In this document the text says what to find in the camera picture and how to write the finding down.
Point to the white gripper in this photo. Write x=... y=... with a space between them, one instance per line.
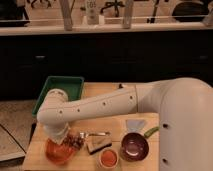
x=57 y=133

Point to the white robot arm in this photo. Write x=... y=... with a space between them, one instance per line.
x=184 y=106

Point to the dark purple bowl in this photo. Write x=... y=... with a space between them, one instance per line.
x=134 y=147

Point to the dark grape bunch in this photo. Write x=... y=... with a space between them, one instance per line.
x=74 y=141

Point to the red bowl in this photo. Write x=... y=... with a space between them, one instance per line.
x=58 y=154

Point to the white cup orange contents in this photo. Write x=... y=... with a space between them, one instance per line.
x=108 y=158

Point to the green vegetable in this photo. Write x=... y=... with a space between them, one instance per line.
x=151 y=131

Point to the metal spoon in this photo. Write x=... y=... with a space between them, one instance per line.
x=85 y=135

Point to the green plastic tray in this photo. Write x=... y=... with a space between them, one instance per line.
x=71 y=85

